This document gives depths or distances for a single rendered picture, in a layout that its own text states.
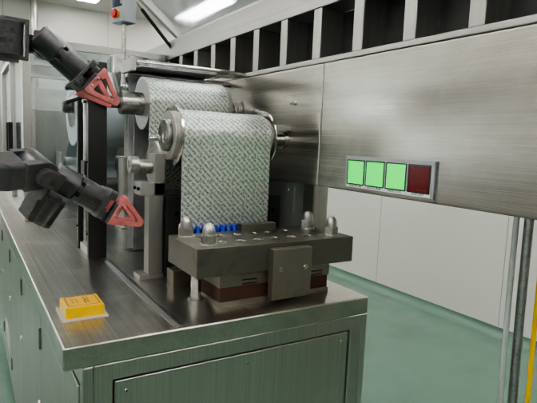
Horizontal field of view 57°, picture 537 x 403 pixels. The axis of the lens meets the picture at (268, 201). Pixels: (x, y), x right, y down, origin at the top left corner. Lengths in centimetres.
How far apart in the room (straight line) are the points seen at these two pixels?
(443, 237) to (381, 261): 70
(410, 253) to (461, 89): 331
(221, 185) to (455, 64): 58
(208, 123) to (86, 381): 61
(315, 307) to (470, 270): 284
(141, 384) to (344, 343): 47
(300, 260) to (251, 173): 28
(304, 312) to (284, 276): 9
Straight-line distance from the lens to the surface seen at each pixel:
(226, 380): 103
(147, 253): 124
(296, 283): 108
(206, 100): 144
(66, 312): 100
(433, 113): 98
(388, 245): 435
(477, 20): 96
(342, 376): 120
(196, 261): 98
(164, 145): 119
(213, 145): 118
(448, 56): 98
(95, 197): 107
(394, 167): 103
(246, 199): 123
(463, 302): 393
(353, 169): 112
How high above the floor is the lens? 124
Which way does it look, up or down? 7 degrees down
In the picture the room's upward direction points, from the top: 2 degrees clockwise
